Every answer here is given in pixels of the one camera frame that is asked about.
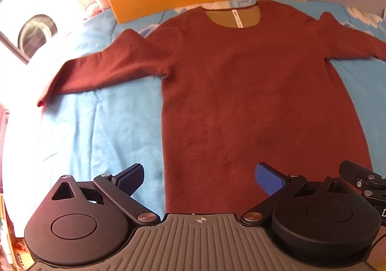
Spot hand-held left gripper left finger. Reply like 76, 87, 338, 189
51, 163, 161, 227

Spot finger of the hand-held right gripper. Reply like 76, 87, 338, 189
338, 160, 386, 200

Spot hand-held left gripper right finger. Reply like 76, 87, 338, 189
240, 162, 356, 227

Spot dark red knit sweater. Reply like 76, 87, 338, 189
36, 0, 386, 215

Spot blue floral bed sheet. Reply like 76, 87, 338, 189
0, 0, 386, 229

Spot white washing machine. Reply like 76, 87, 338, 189
0, 0, 91, 65

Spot white lace cloth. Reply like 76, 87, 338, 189
79, 0, 107, 21

